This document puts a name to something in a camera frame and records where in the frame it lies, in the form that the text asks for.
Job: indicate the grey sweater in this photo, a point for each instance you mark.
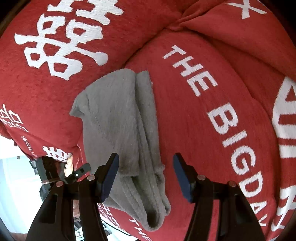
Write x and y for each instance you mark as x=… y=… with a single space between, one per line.
x=119 y=115

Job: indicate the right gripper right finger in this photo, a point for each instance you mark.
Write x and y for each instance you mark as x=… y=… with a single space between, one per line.
x=218 y=207

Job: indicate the red embroidered sofa cover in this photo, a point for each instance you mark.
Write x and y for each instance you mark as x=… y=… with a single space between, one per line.
x=223 y=79

